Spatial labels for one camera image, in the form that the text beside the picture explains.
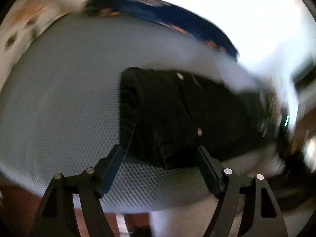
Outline black pants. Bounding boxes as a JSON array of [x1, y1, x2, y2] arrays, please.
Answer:
[[119, 67, 279, 170]]

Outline grey mesh mattress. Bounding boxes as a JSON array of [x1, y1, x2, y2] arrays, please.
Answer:
[[0, 12, 284, 215]]

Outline blue floral blanket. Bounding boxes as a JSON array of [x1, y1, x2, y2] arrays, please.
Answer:
[[83, 0, 238, 59]]

